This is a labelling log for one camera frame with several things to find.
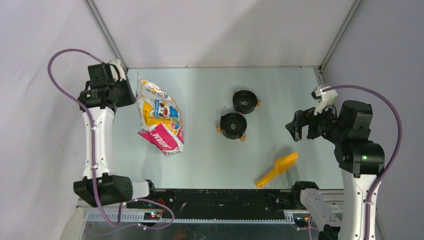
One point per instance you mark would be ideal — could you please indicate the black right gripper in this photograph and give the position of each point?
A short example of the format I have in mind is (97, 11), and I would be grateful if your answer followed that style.
(302, 117)

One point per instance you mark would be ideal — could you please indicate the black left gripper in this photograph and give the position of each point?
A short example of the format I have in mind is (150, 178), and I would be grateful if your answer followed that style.
(130, 98)

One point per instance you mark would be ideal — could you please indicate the yellow plastic food scoop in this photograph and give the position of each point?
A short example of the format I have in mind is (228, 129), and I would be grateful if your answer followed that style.
(281, 165)

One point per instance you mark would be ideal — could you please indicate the cat food bag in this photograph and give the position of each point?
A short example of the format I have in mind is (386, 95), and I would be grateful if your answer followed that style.
(161, 118)

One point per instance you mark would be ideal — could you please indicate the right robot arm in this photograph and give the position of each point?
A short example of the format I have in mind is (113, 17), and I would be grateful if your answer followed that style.
(361, 161)

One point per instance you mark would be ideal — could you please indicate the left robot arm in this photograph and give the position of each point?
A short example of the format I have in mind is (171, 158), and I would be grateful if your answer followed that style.
(106, 90)

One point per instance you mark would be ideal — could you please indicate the black bowl fishbone print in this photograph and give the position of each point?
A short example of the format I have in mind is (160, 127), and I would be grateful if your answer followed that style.
(245, 101)

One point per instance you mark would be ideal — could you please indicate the black bowl paw print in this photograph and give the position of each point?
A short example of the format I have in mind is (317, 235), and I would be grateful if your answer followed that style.
(233, 125)

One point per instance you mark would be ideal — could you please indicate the perforated metal strip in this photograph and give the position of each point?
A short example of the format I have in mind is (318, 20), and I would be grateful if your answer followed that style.
(146, 217)

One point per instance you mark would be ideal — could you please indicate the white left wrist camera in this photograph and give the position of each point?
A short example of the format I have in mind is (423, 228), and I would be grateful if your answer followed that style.
(117, 70)

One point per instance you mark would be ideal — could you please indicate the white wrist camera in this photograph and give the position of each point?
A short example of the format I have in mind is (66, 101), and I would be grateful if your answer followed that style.
(117, 70)
(324, 98)

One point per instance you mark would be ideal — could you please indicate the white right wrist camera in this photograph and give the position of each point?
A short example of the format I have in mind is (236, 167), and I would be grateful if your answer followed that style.
(324, 98)

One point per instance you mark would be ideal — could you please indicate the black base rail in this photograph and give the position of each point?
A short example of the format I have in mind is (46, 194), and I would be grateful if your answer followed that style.
(204, 203)

